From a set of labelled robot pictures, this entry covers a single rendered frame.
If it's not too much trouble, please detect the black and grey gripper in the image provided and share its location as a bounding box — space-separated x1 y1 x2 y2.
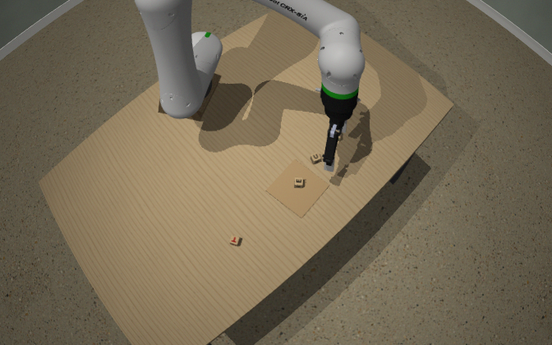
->
322 107 353 172

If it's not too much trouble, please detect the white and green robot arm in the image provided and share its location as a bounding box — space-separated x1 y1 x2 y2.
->
135 0 365 119

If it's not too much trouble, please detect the tan flat mat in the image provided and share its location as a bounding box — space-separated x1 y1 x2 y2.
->
266 159 329 219

